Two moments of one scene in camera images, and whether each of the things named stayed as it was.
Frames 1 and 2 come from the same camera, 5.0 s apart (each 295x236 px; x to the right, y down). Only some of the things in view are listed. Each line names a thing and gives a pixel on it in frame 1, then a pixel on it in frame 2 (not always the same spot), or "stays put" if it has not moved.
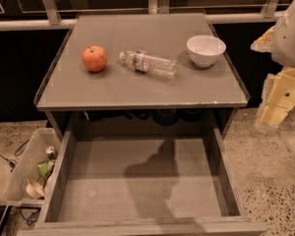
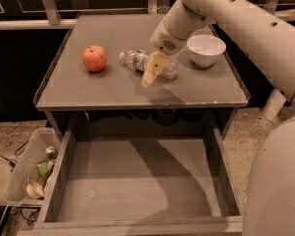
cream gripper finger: (280, 91) to (169, 45)
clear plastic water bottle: (143, 61) stays put
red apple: (94, 58) stays put
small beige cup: (34, 189) stays put
